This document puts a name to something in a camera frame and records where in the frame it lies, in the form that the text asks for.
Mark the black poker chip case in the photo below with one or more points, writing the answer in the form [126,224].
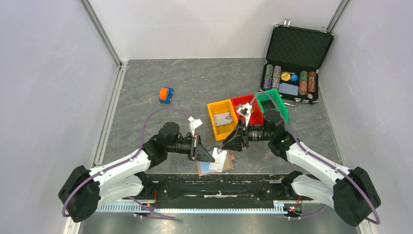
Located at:
[296,51]

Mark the card in yellow bin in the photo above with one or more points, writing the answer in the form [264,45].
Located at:
[222,119]

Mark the yellow dealer chip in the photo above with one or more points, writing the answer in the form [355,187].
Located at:
[285,76]

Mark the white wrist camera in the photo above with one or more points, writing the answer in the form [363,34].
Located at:
[194,123]
[244,112]

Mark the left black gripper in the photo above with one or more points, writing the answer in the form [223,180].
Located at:
[202,155]

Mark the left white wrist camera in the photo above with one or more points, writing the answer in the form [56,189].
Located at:
[194,123]

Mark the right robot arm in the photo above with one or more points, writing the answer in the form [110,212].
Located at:
[350,192]

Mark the blue orange toy car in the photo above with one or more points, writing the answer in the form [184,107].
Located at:
[165,95]

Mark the white toothed cable duct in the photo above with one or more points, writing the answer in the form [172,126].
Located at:
[133,207]

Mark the yellow plastic bin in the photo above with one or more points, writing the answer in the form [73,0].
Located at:
[222,132]

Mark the blue dealer chip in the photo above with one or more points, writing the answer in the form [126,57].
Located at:
[294,77]

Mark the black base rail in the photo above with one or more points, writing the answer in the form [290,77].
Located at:
[216,191]

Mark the red plastic bin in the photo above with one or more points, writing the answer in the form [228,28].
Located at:
[256,113]

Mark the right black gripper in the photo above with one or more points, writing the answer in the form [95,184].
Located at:
[235,144]

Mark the card in green bin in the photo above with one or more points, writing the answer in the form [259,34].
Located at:
[267,105]

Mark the tan leather card holder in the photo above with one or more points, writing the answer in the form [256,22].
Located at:
[203,167]

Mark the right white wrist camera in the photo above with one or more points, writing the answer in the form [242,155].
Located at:
[244,112]

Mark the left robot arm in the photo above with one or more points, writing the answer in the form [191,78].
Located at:
[86,190]

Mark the green plastic bin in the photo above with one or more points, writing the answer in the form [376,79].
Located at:
[274,96]

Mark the light blue card deck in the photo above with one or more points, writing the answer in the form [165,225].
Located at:
[289,89]

